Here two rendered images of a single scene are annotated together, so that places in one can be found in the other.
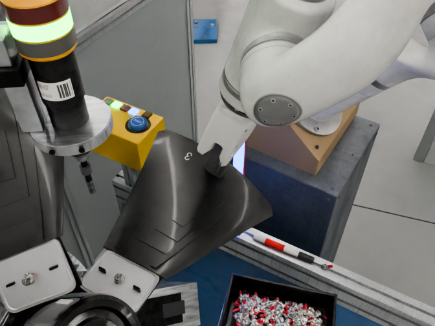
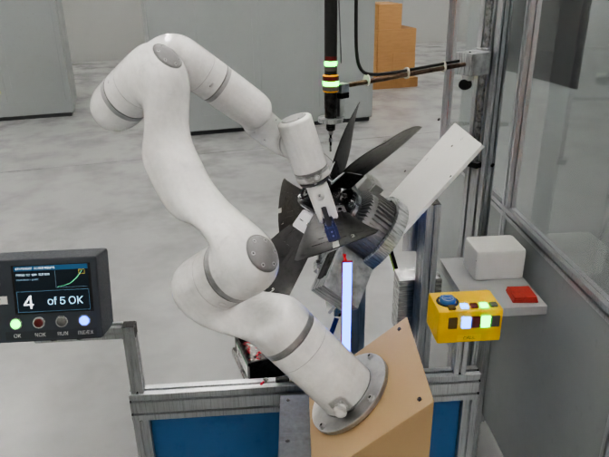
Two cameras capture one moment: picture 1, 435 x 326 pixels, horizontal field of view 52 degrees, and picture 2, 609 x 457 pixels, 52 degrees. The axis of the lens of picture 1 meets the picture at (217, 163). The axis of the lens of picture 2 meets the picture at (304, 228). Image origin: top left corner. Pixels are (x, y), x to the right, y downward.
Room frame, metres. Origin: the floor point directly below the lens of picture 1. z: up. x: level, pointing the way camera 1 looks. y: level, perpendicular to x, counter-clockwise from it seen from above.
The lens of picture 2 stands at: (1.66, -0.85, 1.85)
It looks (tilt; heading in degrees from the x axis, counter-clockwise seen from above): 24 degrees down; 147
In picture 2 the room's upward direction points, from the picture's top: 1 degrees counter-clockwise
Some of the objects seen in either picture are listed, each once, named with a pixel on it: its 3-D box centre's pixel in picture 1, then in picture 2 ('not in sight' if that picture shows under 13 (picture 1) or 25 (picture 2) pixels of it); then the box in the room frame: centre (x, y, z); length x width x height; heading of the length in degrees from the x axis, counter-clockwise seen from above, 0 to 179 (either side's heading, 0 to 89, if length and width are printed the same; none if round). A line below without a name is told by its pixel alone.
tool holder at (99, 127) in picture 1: (46, 84); (333, 102); (0.30, 0.14, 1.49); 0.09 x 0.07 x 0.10; 96
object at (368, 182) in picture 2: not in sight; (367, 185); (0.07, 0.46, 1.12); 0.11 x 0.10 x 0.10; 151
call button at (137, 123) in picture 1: (137, 123); (447, 300); (0.74, 0.17, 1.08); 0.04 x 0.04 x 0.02
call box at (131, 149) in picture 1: (124, 135); (463, 318); (0.76, 0.21, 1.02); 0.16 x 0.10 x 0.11; 61
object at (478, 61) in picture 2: not in sight; (474, 63); (0.24, 0.75, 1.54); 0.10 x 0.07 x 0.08; 96
